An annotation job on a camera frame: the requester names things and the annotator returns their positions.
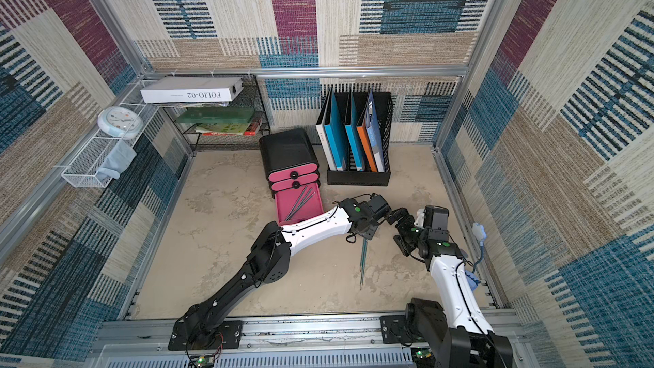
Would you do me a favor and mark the green pencil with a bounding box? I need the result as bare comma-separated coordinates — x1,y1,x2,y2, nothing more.
285,187,314,221
284,186,307,221
359,240,368,291
287,193,314,220

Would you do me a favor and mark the pink top drawer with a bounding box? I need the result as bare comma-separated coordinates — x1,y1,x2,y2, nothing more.
267,163,318,182

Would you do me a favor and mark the black drawer cabinet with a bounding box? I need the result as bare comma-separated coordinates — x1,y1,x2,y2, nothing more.
259,129,320,178

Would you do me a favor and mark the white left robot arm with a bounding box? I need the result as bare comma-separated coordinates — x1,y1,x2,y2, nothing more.
168,194,391,351

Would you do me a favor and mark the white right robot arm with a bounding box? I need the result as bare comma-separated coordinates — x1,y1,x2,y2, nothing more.
386,205,514,367

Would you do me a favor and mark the teal folder left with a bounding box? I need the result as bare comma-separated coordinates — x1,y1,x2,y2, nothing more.
323,90,348,171

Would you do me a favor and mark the teal folder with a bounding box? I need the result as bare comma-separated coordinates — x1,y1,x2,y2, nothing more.
323,90,348,171
344,93,365,172

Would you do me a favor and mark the orange folder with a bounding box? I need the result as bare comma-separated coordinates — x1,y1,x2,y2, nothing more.
357,112,378,172

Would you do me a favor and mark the teal folder right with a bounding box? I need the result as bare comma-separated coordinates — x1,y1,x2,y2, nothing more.
344,93,365,172

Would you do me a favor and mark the white binder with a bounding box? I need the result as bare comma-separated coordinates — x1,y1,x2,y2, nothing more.
316,96,337,170

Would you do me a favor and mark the black mesh file holder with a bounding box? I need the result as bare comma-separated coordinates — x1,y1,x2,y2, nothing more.
315,88,393,187

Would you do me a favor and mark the red book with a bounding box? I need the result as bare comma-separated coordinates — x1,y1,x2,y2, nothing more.
195,121,260,136

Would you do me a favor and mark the green book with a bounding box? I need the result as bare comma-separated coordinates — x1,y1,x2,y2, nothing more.
176,107,255,124

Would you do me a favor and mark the white folio box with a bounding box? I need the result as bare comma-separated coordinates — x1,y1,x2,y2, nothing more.
141,77,244,104

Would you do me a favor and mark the light blue cloth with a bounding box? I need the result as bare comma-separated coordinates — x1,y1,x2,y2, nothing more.
97,141,137,180

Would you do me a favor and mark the white round clock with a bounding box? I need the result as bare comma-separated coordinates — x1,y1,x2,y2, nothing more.
97,107,144,141

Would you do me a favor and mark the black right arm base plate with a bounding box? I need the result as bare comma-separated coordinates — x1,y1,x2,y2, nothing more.
379,315,414,347

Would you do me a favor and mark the black mesh wire shelf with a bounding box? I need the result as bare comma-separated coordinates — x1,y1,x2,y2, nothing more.
162,75,272,153

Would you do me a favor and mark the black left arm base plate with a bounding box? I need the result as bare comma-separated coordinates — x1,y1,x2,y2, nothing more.
167,320,244,351

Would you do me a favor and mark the white wire basket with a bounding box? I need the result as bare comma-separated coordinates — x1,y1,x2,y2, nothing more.
61,102,157,188

